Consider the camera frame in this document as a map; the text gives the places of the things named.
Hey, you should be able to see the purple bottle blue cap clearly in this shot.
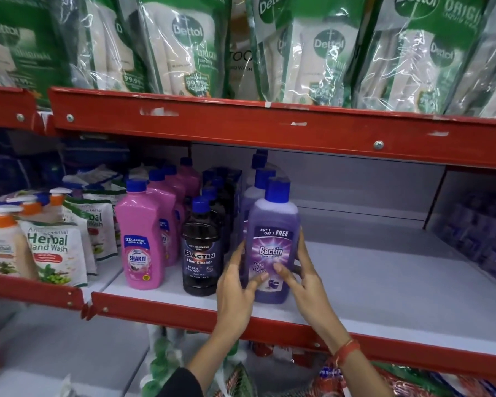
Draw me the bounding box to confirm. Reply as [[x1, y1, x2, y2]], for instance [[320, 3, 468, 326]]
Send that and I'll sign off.
[[241, 177, 301, 304], [239, 168, 277, 244], [247, 149, 270, 186]]

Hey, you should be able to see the white orange pump bottle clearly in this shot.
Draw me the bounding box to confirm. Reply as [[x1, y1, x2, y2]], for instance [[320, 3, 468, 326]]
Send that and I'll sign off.
[[6, 195, 42, 218], [0, 204, 40, 282], [48, 187, 73, 211]]

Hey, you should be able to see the pile of dark blue packets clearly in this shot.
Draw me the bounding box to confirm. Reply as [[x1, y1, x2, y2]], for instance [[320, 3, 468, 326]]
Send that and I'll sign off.
[[0, 136, 131, 195]]

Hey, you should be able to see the person's right forearm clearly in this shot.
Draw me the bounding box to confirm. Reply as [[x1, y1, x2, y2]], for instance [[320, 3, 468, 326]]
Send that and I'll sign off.
[[335, 341, 396, 397]]

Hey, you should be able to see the person's left hand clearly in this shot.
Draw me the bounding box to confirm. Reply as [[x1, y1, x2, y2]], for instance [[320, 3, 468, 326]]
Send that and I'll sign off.
[[214, 242, 270, 342]]

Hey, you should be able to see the red metal shelf beam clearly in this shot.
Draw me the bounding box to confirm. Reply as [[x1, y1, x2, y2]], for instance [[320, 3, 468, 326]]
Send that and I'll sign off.
[[47, 87, 496, 171], [0, 256, 125, 312], [0, 85, 38, 131]]

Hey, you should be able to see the person's right hand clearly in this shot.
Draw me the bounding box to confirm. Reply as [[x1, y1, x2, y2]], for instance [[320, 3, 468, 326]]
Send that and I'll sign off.
[[272, 229, 351, 352]]

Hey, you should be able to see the red thread bracelet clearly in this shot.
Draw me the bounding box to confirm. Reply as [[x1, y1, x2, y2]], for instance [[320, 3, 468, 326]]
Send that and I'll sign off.
[[330, 337, 361, 368]]

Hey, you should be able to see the row of green refill packs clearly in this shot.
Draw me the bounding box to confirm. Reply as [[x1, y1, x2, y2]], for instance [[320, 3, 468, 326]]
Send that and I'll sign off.
[[0, 0, 496, 120]]

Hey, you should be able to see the row of white leaf-print pouches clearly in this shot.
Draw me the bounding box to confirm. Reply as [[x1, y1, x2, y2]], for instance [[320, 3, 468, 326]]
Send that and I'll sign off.
[[18, 165, 145, 288]]

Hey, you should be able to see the pile of green red packs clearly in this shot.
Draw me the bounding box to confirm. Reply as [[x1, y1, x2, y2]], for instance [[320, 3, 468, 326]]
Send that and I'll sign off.
[[140, 324, 496, 397]]

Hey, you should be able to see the pink bottle blue cap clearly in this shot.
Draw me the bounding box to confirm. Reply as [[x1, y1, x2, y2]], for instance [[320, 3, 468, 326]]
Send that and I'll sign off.
[[161, 164, 187, 228], [115, 179, 167, 291], [147, 169, 181, 267], [177, 157, 201, 199]]

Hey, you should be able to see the red white shelf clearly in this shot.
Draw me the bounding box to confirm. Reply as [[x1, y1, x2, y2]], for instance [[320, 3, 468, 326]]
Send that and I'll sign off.
[[89, 210, 496, 383]]

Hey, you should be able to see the person's left forearm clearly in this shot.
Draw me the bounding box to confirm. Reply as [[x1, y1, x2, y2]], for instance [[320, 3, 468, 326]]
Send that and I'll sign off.
[[157, 330, 242, 397]]

